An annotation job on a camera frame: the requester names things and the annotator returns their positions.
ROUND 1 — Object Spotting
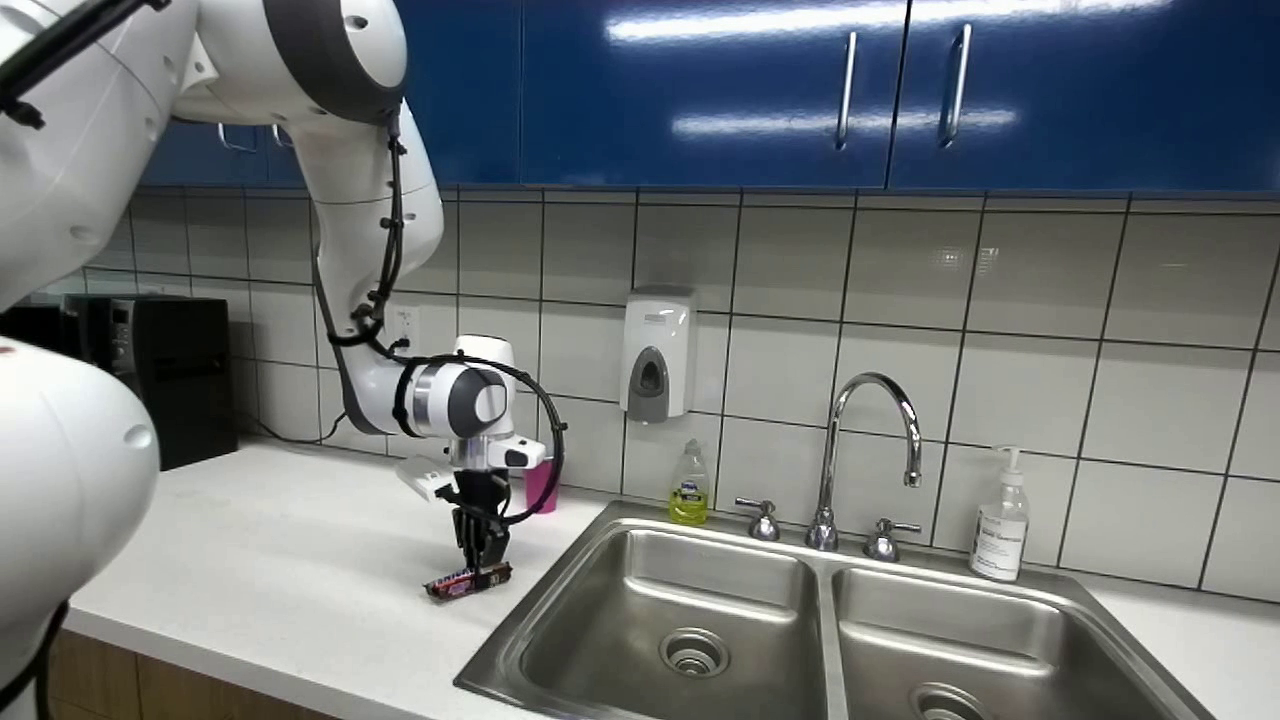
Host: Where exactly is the yellow-green dish soap bottle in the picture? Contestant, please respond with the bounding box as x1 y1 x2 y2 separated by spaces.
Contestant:
663 434 718 526

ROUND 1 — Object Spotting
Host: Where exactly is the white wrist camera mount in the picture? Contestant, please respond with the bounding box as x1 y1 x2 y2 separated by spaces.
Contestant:
414 430 553 508

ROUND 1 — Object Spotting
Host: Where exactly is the silver cabinet door handle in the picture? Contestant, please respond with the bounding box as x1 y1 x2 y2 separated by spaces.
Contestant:
833 24 866 156
938 17 982 150

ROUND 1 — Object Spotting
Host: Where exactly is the pink plastic cup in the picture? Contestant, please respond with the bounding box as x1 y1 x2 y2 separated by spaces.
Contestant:
520 457 565 519

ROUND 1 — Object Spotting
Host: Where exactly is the chrome faucet handle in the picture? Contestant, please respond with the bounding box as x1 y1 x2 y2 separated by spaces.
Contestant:
731 497 787 545
855 516 924 565

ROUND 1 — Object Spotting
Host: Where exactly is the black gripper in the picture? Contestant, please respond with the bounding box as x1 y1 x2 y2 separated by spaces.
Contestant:
442 463 520 581

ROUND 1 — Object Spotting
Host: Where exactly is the wooden base cabinet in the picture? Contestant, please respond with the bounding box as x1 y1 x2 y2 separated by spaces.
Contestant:
43 622 336 720

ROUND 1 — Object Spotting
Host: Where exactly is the white wall soap dispenser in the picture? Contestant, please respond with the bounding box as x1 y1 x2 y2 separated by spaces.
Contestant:
616 292 698 424

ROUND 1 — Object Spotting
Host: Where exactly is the brown Snickers candy packet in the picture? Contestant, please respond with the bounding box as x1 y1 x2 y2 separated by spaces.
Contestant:
422 557 520 605

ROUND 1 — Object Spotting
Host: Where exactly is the white pump soap bottle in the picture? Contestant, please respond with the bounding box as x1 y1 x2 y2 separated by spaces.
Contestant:
968 442 1031 584

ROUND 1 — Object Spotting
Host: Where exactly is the chrome gooseneck faucet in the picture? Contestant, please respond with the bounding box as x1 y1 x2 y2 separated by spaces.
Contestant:
806 369 929 557

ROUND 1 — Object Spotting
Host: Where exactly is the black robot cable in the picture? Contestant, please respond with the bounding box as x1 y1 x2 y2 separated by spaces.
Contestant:
308 117 573 531

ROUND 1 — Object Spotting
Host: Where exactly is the stainless steel double sink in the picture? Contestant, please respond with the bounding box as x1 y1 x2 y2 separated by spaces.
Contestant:
453 497 1215 720

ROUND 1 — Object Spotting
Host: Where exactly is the blue cabinet door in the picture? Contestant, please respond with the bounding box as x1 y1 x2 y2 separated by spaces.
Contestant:
137 117 313 192
886 0 1280 198
518 0 912 194
396 0 530 192

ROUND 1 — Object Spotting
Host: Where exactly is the black countertop appliance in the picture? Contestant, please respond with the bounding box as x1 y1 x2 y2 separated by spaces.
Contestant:
0 292 243 470

